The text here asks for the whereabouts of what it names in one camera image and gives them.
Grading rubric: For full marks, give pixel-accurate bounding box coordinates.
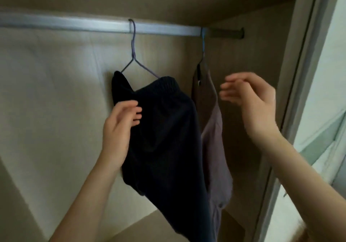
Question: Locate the person's left forearm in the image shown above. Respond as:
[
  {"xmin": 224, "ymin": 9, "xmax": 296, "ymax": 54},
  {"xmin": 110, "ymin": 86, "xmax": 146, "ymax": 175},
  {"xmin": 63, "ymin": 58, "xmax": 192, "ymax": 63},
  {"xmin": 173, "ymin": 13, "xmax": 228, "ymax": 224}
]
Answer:
[{"xmin": 49, "ymin": 160, "xmax": 127, "ymax": 242}]

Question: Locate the dark navy garment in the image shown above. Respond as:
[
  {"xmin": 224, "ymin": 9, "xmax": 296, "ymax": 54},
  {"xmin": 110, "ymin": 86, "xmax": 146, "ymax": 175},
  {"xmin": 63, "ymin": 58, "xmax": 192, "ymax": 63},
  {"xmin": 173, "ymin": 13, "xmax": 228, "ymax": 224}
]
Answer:
[{"xmin": 112, "ymin": 71, "xmax": 217, "ymax": 242}]

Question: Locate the person's left hand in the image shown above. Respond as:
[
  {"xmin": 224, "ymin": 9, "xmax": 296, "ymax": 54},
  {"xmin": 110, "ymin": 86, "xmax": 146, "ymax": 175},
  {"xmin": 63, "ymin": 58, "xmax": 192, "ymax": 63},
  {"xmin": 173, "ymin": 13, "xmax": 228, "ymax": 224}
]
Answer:
[{"xmin": 99, "ymin": 100, "xmax": 143, "ymax": 170}]

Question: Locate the person's right forearm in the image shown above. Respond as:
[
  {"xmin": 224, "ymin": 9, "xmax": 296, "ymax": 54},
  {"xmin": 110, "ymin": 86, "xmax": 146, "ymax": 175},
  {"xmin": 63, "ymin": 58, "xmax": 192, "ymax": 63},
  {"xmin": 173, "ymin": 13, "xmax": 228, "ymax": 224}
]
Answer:
[{"xmin": 248, "ymin": 130, "xmax": 346, "ymax": 242}]

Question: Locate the dark rail bracket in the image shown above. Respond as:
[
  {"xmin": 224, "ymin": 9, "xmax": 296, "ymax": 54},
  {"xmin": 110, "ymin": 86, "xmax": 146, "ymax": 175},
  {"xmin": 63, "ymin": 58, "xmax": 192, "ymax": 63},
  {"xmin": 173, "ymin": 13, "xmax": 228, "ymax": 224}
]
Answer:
[{"xmin": 208, "ymin": 27, "xmax": 245, "ymax": 40}]

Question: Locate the grey metal clothes rail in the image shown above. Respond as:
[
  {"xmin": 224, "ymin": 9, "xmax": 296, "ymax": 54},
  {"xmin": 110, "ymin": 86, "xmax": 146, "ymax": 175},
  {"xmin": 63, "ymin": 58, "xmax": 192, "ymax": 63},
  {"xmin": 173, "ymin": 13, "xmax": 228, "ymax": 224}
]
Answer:
[{"xmin": 0, "ymin": 12, "xmax": 217, "ymax": 38}]

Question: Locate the beige wooden wardrobe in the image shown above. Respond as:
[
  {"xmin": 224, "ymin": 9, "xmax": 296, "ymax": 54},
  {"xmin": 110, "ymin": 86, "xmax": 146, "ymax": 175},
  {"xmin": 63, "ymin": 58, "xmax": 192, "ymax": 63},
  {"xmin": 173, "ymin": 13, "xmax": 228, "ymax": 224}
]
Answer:
[{"xmin": 0, "ymin": 0, "xmax": 322, "ymax": 242}]

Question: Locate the person's right hand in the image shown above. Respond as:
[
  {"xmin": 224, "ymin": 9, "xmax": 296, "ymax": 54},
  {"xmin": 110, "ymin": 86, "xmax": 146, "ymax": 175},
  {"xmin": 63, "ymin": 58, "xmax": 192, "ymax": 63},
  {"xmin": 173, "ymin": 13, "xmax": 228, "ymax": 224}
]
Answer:
[{"xmin": 219, "ymin": 72, "xmax": 280, "ymax": 144}]

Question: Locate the mauve brown garment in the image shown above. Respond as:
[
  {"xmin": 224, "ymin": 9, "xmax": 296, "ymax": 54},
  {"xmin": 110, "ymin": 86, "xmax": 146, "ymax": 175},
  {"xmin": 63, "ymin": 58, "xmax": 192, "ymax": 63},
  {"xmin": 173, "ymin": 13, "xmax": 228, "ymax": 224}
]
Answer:
[{"xmin": 191, "ymin": 61, "xmax": 234, "ymax": 242}]

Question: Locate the blue wire hanger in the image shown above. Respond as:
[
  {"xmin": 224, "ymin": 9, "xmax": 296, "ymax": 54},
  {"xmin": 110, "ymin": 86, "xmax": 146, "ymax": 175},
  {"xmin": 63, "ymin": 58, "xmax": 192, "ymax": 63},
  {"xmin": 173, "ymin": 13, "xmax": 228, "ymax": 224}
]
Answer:
[{"xmin": 196, "ymin": 27, "xmax": 209, "ymax": 86}]

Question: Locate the purple wire hanger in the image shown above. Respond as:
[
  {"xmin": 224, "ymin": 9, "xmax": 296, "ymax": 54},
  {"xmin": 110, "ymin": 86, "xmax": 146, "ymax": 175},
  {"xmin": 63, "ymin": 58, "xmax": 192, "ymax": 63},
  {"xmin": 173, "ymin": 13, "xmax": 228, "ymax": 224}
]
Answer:
[{"xmin": 120, "ymin": 19, "xmax": 161, "ymax": 79}]

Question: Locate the white wardrobe door frame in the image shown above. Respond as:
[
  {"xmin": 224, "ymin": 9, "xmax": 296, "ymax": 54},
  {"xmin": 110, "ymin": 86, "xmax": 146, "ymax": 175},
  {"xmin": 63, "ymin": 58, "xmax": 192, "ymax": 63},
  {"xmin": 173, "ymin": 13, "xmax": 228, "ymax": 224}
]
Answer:
[{"xmin": 253, "ymin": 0, "xmax": 346, "ymax": 242}]

